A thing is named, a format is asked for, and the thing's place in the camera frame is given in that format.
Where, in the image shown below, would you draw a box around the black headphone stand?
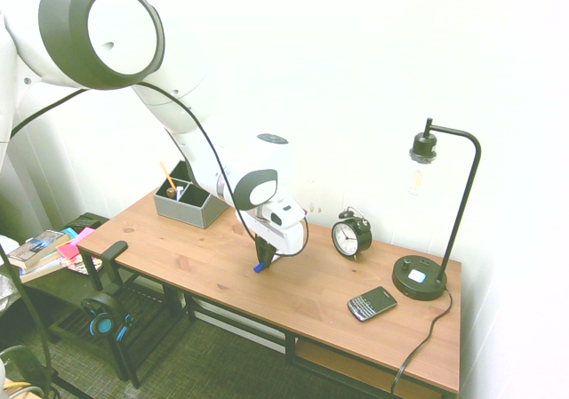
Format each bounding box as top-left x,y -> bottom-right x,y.
24,211 -> 193,390

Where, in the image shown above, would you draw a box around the black headphone hanger clamp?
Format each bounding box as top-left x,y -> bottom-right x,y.
87,239 -> 130,300

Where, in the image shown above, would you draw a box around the black and blue headphones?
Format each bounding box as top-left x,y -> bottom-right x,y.
80,282 -> 135,343

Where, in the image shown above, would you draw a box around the beige book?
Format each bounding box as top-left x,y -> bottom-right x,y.
19,256 -> 64,284

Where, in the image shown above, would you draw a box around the grey cover paperback book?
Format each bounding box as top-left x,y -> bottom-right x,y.
5,228 -> 72,269

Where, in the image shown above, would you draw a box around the pink sticky note pad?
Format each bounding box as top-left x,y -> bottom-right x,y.
55,226 -> 97,261

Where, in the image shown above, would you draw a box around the black camera stand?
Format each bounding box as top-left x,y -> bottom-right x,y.
0,242 -> 61,399

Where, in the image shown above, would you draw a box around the black lamp power cord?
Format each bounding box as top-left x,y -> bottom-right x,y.
389,284 -> 454,395

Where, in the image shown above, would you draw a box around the orange pencil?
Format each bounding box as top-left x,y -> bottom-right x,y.
158,161 -> 176,190

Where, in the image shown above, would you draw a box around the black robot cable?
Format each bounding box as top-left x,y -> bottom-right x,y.
10,80 -> 309,259

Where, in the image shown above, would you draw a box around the black desk lamp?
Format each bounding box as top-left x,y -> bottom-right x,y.
391,116 -> 483,302

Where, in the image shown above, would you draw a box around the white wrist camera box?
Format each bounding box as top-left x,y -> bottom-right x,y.
258,196 -> 309,230

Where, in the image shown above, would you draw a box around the grey fabric desk organizer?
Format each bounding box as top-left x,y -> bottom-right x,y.
152,159 -> 230,230

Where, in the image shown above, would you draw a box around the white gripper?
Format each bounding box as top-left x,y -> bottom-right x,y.
242,206 -> 309,268

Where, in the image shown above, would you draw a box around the patterned magazine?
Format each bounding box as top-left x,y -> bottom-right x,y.
59,255 -> 104,276

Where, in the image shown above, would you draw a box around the wooden desk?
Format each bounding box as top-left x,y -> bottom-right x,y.
77,246 -> 459,399

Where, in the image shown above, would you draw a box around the black keypad smartphone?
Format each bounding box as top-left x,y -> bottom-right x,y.
346,285 -> 399,323

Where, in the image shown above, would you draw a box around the black twin-bell alarm clock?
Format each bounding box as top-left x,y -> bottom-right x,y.
331,205 -> 373,260

